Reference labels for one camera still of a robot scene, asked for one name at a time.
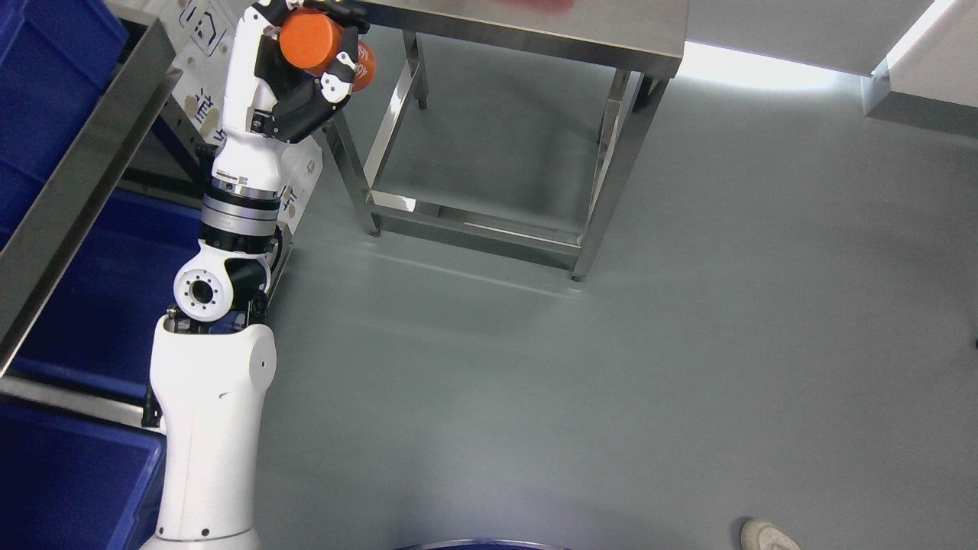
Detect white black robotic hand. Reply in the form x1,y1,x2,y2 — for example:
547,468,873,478
206,1,370,205

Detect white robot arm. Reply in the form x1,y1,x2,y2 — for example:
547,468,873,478
144,189,280,549

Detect stainless steel desk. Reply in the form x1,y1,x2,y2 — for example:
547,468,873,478
320,1,689,282

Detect large blue bin upper right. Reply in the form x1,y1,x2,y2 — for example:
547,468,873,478
1,1,128,241

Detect blue bin lower far right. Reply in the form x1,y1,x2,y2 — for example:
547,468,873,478
9,191,199,400

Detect blue bin lower left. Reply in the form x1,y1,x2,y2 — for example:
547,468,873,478
1,398,165,549

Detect white shoe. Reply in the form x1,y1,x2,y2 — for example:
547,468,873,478
740,518,802,550

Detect steel shelf front rail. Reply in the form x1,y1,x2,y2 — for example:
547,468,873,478
1,4,179,371

